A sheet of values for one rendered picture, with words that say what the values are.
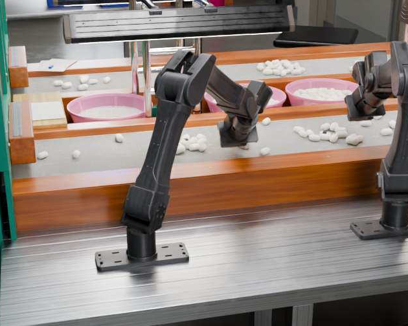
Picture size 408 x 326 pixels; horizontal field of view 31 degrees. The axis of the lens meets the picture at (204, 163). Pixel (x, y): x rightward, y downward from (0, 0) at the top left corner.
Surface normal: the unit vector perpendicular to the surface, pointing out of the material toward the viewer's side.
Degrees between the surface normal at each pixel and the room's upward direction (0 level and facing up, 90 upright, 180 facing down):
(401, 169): 105
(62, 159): 0
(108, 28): 58
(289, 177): 90
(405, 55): 35
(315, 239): 0
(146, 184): 62
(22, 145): 90
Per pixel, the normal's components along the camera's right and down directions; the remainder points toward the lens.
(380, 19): -0.97, 0.09
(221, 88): 0.80, 0.26
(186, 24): 0.20, -0.18
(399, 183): 0.01, 0.61
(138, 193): -0.51, -0.16
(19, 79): 0.24, 0.37
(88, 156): 0.00, -0.93
